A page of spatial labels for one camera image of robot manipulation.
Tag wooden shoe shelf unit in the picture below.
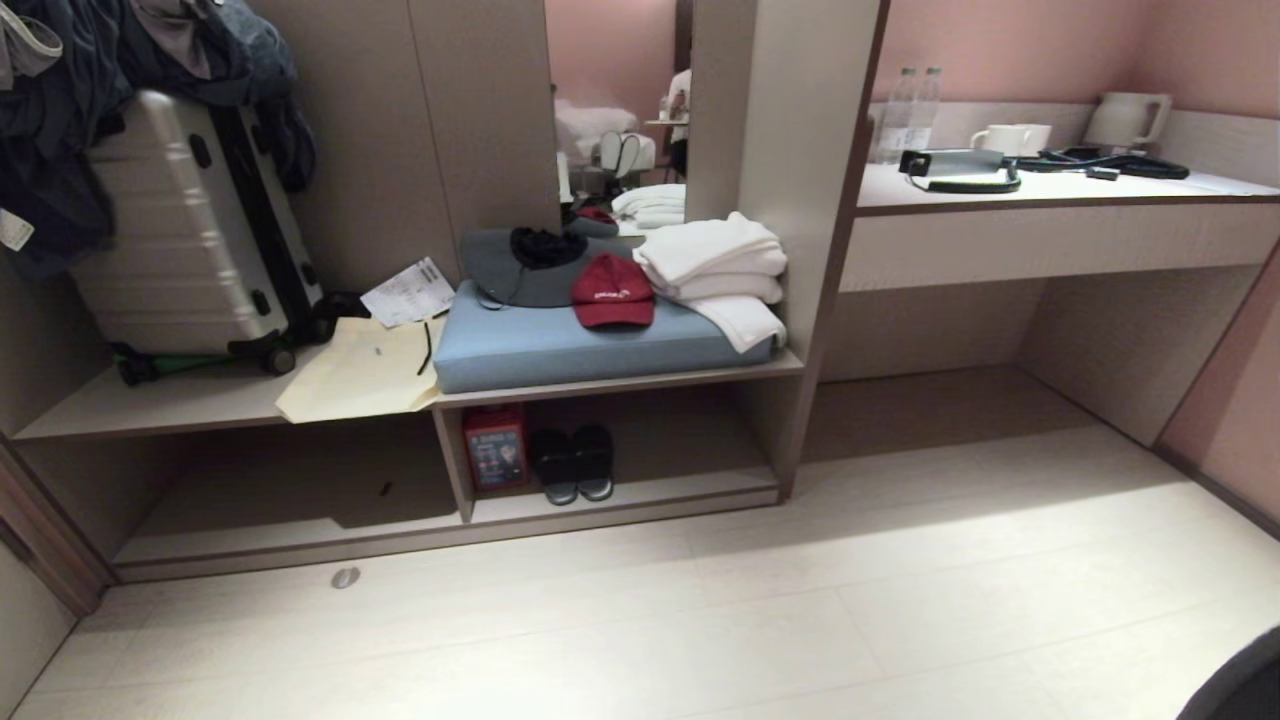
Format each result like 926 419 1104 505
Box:
0 0 893 585

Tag blue seat cushion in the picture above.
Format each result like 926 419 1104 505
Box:
433 279 777 395

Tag red baseball cap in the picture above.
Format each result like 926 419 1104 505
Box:
571 252 656 330

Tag black slipper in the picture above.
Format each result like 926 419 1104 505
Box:
530 428 580 506
572 424 615 502

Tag folded white towel stack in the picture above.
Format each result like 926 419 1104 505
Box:
633 211 789 354

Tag grey wide-brim hat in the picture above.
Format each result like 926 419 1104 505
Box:
461 228 635 309

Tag red boxed item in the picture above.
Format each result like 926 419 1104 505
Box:
461 405 531 493

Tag white printed paper sheet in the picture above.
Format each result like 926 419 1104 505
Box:
360 257 456 329

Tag mirror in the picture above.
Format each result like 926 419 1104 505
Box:
545 0 695 239

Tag manila paper envelope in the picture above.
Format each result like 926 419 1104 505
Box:
275 316 447 424

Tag clear plastic water bottle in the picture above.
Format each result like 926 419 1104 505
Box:
877 67 918 165
908 66 944 153

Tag wooden desk counter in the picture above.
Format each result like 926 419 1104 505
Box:
838 100 1280 294

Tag silver hard-shell suitcase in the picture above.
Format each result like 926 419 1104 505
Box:
72 89 327 387

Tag white electric kettle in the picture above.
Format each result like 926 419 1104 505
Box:
1083 92 1173 149

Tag dark blue hanging clothes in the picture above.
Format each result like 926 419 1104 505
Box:
0 0 319 279

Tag dark rounded object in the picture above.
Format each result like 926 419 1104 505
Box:
1176 628 1280 720

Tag silver tray with black handle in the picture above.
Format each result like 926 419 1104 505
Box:
898 148 1023 195

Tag black cable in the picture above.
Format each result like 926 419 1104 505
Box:
1018 147 1191 182

